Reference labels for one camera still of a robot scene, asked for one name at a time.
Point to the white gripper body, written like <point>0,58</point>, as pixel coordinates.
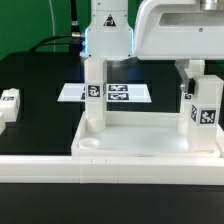
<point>180,29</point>

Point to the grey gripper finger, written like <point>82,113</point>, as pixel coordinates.
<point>188,83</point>

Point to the white desk top tray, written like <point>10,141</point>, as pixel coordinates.
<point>137,134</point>

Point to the white L-shaped fence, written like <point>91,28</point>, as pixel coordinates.
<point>115,170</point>

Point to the white marker base plate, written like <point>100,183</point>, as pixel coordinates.
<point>133,93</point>

